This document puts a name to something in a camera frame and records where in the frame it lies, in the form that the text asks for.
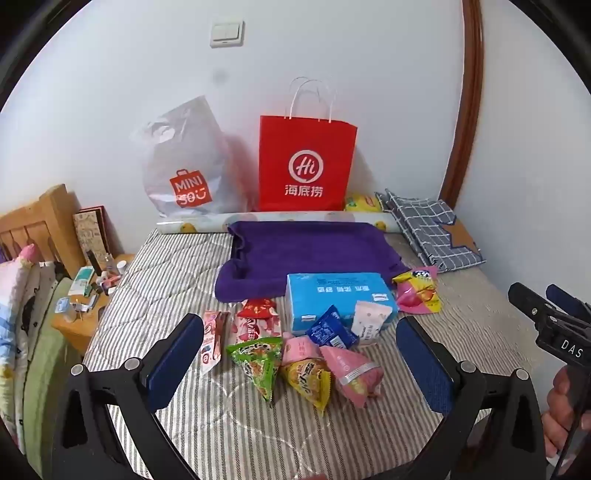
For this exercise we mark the blue and white small box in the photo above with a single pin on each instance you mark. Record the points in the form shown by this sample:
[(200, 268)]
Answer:
[(62, 304)]

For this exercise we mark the green snack packet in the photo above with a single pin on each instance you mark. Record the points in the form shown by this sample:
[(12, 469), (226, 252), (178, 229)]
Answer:
[(256, 364)]

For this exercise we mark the fruit-printed paper roll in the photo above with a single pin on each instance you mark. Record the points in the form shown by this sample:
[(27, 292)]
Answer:
[(194, 224)]

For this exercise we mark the striped bed quilt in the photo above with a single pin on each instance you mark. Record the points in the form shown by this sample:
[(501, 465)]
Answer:
[(161, 277)]

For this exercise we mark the yellow chip bag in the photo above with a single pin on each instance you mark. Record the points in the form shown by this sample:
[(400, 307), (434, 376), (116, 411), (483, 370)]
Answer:
[(362, 203)]

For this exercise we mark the grey checked cloth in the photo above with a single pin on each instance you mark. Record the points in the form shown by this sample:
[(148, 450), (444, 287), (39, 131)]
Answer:
[(429, 230)]

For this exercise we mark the wooden nightstand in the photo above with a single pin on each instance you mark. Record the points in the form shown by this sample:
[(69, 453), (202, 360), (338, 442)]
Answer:
[(81, 323)]

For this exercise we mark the red paper bag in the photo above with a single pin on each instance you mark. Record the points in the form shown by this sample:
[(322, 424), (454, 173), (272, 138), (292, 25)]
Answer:
[(307, 152)]

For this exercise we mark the pink striped long snack packet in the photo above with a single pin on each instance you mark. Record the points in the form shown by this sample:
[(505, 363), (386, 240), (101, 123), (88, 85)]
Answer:
[(211, 341)]

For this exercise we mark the white light switch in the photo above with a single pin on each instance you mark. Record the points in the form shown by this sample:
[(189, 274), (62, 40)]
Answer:
[(227, 33)]

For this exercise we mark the printed pink pillow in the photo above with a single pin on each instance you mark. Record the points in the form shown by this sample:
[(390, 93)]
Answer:
[(14, 314)]

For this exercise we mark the white plastic shopping bag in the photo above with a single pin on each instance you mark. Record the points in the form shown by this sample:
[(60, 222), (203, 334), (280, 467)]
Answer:
[(194, 152)]

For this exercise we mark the white strawberry-print snack packet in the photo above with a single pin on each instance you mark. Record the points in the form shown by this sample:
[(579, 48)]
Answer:
[(256, 330)]

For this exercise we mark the small white jar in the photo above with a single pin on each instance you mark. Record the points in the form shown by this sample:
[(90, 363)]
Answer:
[(121, 266)]

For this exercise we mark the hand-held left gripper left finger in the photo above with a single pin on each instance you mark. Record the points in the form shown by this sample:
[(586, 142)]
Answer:
[(178, 350)]

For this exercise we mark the red snack packet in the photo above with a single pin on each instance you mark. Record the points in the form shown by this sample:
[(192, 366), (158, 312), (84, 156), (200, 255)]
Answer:
[(258, 308)]

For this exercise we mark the wooden headboard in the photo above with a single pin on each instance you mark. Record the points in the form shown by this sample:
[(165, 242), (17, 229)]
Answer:
[(51, 217)]

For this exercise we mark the printed brown book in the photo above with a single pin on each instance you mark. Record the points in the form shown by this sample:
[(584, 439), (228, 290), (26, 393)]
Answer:
[(90, 230)]

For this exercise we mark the blue snack packet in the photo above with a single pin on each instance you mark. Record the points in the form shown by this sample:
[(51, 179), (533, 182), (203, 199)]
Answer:
[(328, 330)]

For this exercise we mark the large pink snack packet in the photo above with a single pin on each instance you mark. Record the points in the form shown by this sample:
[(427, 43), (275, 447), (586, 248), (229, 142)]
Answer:
[(353, 376)]

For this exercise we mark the person's right hand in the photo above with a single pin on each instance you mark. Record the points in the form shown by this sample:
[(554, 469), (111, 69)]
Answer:
[(565, 410)]

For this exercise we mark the blue tissue pack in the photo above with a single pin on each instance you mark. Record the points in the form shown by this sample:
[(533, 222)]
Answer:
[(332, 290)]

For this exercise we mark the pink and yellow snack packet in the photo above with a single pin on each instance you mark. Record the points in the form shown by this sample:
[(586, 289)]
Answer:
[(415, 293)]

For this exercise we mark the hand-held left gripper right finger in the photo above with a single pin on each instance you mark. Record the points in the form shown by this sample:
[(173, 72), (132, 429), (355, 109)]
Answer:
[(425, 360)]

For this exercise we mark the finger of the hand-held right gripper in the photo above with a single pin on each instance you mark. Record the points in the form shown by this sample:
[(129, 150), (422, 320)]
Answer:
[(526, 300), (565, 297)]

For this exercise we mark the yellow noodle snack packet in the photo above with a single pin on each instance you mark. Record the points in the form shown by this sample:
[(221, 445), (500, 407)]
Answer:
[(307, 383)]

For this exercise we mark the brown wooden door frame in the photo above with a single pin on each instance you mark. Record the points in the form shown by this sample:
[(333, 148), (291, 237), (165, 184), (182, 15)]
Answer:
[(468, 92)]

